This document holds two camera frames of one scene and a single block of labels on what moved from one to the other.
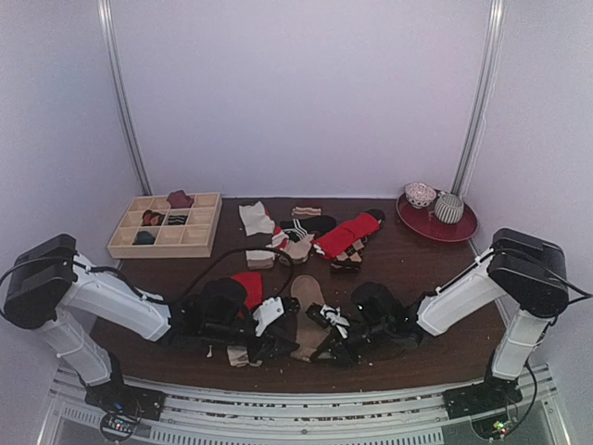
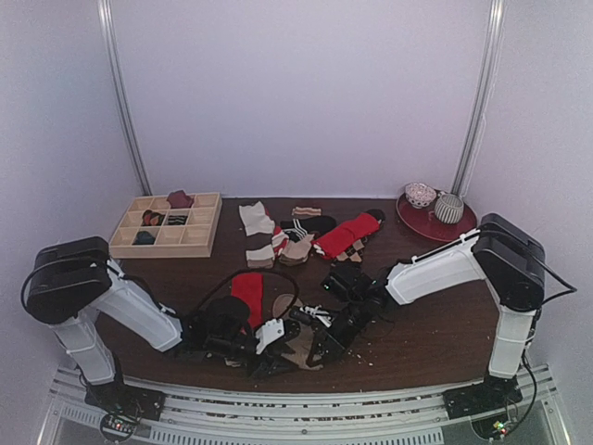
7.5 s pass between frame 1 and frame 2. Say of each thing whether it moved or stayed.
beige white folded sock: stayed
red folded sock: stayed
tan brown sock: moved
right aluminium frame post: stayed
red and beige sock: stayed
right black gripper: moved
